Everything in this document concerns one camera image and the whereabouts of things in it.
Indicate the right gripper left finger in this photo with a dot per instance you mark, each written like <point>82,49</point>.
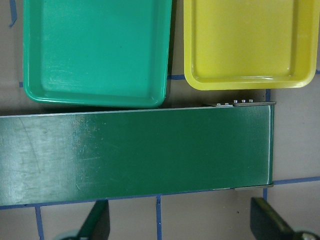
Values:
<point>97,224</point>

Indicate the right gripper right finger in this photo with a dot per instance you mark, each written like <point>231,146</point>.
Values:
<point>267,224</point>

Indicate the green conveyor belt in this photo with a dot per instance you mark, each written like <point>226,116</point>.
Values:
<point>49,158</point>

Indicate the green plastic tray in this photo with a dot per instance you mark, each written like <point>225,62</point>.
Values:
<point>109,53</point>

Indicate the yellow plastic tray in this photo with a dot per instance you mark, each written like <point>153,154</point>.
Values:
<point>250,44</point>

